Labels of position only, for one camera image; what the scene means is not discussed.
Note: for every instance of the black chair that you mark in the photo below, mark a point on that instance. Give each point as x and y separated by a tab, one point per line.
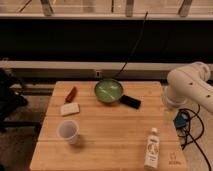
10	101

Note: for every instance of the green ceramic bowl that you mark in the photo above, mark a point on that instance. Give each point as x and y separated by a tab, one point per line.
108	90

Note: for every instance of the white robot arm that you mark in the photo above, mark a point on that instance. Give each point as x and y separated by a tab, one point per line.
189	82

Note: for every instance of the red-brown bar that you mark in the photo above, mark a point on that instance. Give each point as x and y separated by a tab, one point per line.
71	95

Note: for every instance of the clear plastic cup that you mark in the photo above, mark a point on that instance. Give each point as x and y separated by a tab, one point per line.
68	131

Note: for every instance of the wall outlet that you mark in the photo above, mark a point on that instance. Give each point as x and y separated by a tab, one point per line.
98	74

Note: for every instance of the blue connector box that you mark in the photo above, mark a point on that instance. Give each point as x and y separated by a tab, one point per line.
180	121

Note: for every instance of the black rectangular block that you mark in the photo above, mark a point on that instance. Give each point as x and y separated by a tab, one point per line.
129	101

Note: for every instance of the white plastic bottle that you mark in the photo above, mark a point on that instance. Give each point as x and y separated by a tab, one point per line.
152	150

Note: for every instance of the white sponge block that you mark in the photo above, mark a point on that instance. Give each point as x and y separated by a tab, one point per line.
69	109

